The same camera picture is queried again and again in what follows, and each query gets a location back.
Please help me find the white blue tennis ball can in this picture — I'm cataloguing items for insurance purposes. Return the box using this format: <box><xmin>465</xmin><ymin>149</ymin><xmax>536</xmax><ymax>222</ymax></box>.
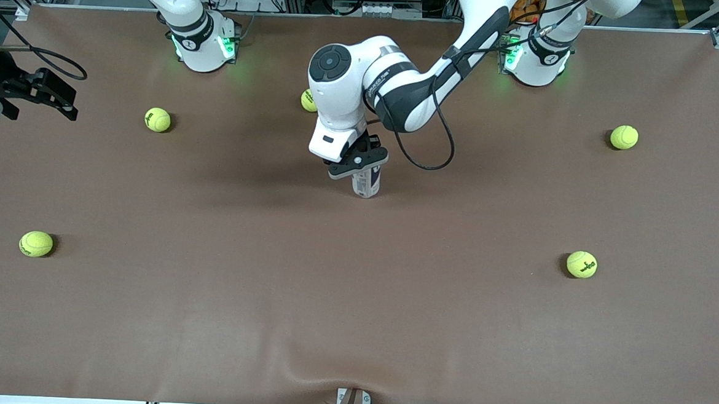
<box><xmin>350</xmin><ymin>164</ymin><xmax>382</xmax><ymax>200</ymax></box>

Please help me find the brown table cloth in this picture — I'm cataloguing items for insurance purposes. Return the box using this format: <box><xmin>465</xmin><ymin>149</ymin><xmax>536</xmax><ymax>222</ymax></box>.
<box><xmin>0</xmin><ymin>0</ymin><xmax>719</xmax><ymax>404</ymax></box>

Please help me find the pile of orange objects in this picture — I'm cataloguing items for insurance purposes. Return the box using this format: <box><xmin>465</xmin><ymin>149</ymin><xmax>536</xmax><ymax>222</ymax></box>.
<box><xmin>509</xmin><ymin>0</ymin><xmax>547</xmax><ymax>25</ymax></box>

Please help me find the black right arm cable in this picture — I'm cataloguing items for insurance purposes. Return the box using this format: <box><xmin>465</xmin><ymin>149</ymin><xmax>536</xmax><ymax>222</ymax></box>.
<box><xmin>0</xmin><ymin>0</ymin><xmax>92</xmax><ymax>84</ymax></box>

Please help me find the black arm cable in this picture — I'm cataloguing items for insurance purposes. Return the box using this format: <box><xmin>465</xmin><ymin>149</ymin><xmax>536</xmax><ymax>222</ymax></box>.
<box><xmin>361</xmin><ymin>0</ymin><xmax>592</xmax><ymax>178</ymax></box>
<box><xmin>0</xmin><ymin>0</ymin><xmax>92</xmax><ymax>84</ymax></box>

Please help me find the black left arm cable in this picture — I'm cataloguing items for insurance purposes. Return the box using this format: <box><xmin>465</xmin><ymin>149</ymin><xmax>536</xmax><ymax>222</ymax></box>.
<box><xmin>361</xmin><ymin>0</ymin><xmax>592</xmax><ymax>178</ymax></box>

